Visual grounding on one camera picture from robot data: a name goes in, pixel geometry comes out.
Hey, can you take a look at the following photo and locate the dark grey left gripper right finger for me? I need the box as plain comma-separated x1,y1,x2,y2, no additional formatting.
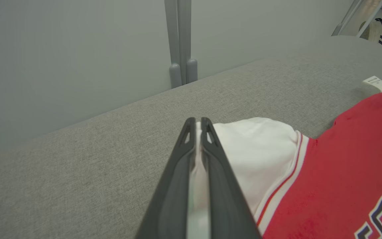
200,117,263,239

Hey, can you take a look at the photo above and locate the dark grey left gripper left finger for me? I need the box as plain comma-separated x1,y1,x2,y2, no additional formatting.
135,117,197,239

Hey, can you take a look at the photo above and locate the red and white jersey shirt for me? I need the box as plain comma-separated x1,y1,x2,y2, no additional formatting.
187,76,382,239

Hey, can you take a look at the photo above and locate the grey fabric sofa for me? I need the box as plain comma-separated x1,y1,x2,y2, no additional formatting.
0,35,382,239

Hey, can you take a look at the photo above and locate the grey wheeled stand leg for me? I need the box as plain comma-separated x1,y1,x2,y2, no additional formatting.
331,0,382,38

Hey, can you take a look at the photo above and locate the grey partition joint post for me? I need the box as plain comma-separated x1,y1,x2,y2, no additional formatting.
164,0,198,89

